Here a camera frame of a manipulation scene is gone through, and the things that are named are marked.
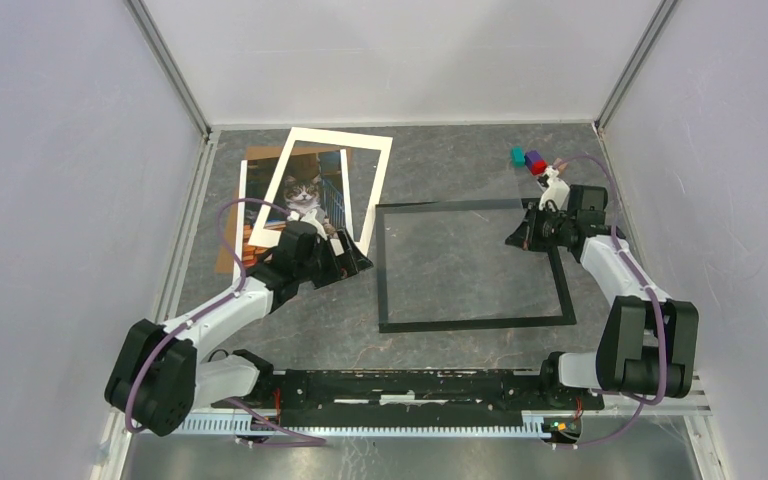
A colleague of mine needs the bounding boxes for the teal cube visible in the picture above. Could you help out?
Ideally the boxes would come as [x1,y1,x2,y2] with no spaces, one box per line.
[510,147,527,168]

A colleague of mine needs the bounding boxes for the purple cube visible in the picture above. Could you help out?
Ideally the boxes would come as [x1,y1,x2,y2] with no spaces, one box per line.
[525,150,545,169]

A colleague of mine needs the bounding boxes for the aluminium frame rails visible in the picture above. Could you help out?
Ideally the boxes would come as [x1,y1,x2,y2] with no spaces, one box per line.
[90,1,727,479]

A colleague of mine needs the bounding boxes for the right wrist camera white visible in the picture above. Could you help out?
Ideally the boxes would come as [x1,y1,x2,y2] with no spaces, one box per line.
[537,166,570,211]

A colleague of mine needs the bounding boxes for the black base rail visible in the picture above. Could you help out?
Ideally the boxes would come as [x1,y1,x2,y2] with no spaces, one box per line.
[241,369,605,428]

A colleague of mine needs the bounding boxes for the cat photo print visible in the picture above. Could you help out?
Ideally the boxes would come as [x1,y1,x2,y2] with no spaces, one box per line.
[216,146,354,278]

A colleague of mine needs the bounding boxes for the white mat board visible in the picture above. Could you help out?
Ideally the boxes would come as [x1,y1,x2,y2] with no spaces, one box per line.
[264,127,393,255]

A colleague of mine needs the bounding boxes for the black picture frame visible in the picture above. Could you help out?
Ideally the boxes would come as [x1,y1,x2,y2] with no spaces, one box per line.
[375,199,577,334]

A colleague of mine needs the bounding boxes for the red cube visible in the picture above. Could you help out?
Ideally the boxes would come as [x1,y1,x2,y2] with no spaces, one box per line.
[530,160,548,176]

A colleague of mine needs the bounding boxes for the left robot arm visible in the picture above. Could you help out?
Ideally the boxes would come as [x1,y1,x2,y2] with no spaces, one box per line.
[104,221,373,436]

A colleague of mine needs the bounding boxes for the clear acrylic sheet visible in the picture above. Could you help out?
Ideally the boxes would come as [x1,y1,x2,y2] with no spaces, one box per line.
[385,175,560,323]

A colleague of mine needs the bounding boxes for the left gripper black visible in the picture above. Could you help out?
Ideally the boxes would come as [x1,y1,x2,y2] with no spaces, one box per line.
[296,227,372,290]

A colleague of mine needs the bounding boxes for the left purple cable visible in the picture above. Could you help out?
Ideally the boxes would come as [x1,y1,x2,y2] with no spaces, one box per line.
[124,197,329,449]

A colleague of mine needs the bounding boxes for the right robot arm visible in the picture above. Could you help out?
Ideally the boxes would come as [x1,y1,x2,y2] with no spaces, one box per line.
[506,185,699,408]

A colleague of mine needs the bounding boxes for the purple cable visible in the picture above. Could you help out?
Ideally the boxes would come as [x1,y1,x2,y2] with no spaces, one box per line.
[552,154,670,450]
[124,197,329,449]

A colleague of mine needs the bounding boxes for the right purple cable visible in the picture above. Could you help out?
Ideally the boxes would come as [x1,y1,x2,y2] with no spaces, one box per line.
[552,154,670,450]

